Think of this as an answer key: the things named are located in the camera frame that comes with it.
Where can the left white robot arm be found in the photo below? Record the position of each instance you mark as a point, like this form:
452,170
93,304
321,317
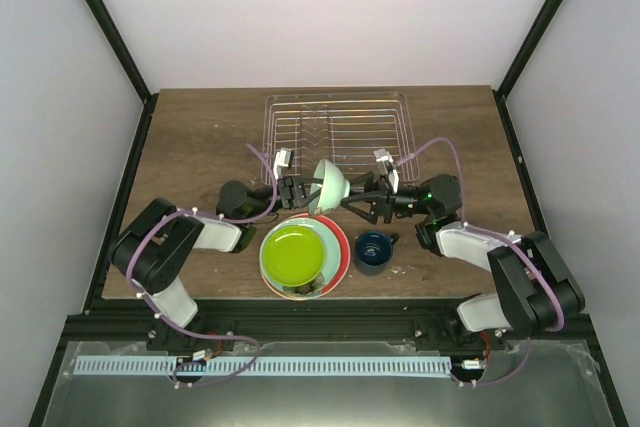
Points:
152,250

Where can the light blue slotted cable duct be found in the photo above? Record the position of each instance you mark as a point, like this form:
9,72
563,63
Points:
437,367

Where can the left black frame post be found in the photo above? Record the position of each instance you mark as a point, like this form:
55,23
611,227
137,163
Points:
119,48

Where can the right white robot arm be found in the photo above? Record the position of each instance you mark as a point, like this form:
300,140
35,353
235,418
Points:
534,288

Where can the red rimmed plate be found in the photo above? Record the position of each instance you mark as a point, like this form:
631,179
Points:
342,247

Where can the black frame post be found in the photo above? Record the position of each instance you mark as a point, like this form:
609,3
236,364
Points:
119,48
535,34

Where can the dark blue mug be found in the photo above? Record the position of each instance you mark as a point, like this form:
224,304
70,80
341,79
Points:
373,251

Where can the pale teal floral plate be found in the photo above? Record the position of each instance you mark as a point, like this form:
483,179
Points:
330,247

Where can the lime green plate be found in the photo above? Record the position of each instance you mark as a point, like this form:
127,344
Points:
292,255

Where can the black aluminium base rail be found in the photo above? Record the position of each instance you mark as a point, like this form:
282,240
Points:
429,324

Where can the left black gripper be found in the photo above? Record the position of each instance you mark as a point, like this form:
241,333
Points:
292,193

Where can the pale green ceramic bowl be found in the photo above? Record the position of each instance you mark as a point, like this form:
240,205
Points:
334,189

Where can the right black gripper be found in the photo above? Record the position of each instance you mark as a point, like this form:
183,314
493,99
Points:
382,201

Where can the right black frame post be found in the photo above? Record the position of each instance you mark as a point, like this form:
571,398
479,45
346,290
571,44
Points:
535,34

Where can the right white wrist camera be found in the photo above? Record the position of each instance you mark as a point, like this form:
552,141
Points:
387,168

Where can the wire dish rack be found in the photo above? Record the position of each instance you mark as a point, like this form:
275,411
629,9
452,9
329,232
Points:
344,128

